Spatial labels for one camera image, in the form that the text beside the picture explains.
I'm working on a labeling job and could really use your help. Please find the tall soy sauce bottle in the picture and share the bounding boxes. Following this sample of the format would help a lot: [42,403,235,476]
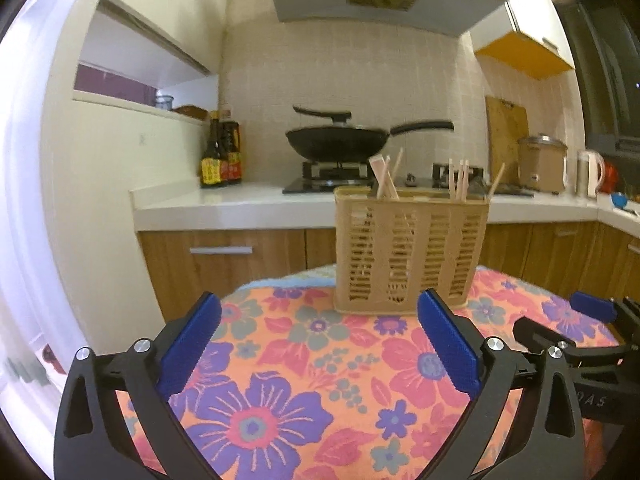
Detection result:
[200,111,224,189]

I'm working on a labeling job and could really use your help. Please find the dark red label sauce bottle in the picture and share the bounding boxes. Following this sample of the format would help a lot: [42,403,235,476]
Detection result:
[220,120,244,186]

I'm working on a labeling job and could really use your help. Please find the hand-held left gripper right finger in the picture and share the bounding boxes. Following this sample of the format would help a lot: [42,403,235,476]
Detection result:
[416,287,588,480]

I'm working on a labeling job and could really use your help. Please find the black gas stove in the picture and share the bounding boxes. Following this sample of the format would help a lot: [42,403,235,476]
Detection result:
[282,160,533,197]

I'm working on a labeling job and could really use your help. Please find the light blue towel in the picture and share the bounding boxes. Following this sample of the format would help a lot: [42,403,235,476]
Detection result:
[235,264,337,291]

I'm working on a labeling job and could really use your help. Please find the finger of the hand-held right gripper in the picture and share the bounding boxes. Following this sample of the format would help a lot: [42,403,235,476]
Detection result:
[570,290,640,327]
[513,316,627,368]

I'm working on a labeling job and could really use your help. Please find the yellow and white wall cabinet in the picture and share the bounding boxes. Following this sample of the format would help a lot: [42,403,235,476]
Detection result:
[472,0,576,80]

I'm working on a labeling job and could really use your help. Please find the wooden cutting board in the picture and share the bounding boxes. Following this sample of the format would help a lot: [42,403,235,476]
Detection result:
[485,95,529,173]

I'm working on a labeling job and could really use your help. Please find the floral orange cloth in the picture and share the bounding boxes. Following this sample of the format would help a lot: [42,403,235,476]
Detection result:
[115,265,621,480]

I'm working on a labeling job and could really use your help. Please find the glass wok lid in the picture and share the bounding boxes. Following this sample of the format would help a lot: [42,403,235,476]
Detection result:
[292,105,353,129]

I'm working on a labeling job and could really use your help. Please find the dark window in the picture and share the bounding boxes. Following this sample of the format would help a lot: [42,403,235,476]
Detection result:
[555,0,640,171]

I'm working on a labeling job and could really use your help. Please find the wooden base cabinets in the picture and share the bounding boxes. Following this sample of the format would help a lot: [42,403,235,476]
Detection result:
[137,220,640,323]

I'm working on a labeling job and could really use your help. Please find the beige plastic utensil basket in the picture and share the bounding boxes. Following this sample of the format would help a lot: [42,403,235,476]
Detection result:
[332,185,491,315]

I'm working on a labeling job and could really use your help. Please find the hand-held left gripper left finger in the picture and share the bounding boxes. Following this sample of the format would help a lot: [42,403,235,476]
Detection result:
[52,290,223,480]

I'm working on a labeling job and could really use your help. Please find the white electric kettle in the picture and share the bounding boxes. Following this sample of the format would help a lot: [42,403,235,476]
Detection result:
[580,150,606,197]

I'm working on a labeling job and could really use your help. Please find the long silver drawer handle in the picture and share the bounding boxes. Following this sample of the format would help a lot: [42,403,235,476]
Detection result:
[189,246,254,257]

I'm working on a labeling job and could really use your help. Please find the black wok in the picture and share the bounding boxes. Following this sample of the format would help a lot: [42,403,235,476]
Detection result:
[285,120,455,162]

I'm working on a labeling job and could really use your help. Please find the brown rice cooker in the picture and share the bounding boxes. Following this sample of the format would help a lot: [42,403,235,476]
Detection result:
[517,132,568,194]

